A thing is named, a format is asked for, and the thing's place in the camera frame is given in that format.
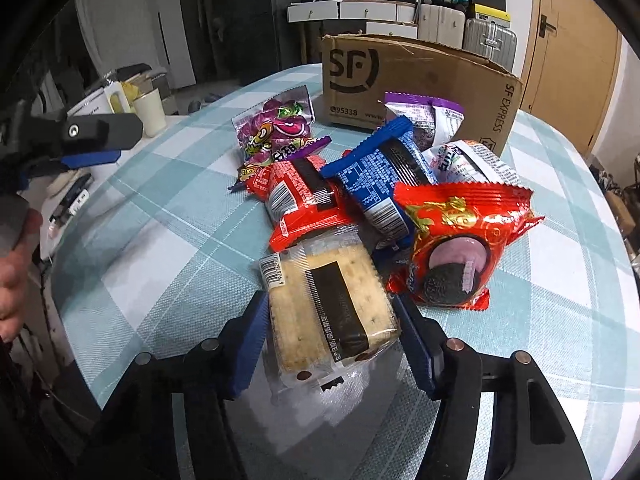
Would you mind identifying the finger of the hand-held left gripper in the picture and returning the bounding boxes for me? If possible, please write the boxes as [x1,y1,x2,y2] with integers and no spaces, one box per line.
[29,111,145,171]

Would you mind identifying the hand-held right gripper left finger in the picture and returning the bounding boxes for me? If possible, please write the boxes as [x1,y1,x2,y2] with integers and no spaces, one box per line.
[60,290,273,480]

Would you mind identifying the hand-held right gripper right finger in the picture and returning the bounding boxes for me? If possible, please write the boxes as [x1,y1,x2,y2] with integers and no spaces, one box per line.
[391,293,597,480]

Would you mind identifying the clear cracker packet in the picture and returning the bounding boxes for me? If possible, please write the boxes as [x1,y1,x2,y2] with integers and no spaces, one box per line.
[257,227,403,426]

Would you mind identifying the red gold cookie packet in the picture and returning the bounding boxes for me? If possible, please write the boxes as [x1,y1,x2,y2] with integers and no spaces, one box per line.
[387,181,545,311]

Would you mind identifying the red wafer packet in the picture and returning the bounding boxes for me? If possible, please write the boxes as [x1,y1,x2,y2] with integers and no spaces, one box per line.
[245,154,362,253]

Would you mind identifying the blue snack packet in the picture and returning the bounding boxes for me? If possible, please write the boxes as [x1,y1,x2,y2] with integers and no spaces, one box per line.
[320,116,442,252]

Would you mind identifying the silver white snack packet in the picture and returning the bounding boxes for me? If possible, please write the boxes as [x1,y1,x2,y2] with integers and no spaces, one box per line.
[425,140,523,188]

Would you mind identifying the brown cardboard box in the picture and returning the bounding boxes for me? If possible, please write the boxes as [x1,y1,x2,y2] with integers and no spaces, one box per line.
[320,34,525,157]

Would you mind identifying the person's left hand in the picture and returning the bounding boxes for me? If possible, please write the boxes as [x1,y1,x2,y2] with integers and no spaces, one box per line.
[0,209,46,344]

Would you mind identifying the black pen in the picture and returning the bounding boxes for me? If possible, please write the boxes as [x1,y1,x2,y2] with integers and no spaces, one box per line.
[50,174,94,222]

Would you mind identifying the white mug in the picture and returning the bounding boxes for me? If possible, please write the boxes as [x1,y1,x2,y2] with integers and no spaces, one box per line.
[101,81,128,116]

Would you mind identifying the cream cup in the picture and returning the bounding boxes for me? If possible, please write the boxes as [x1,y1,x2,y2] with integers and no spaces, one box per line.
[132,91,167,137]

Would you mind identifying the checked tablecloth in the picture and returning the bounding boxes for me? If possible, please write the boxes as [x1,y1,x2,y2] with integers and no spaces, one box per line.
[52,62,633,480]

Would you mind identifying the purple candy bag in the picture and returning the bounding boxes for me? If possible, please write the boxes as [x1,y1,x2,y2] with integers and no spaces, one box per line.
[227,86,333,192]

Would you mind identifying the purple white snack packet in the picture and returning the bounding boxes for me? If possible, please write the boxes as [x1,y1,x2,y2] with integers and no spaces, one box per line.
[384,91,465,153]

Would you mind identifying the white drawer cabinet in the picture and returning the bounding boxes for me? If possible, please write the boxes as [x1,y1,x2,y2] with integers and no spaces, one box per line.
[287,0,421,38]

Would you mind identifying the silver suitcase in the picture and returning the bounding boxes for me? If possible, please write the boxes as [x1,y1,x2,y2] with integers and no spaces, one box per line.
[462,17,518,72]

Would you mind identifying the wooden door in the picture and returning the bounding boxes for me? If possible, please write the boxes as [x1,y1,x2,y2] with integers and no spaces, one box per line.
[520,0,623,153]

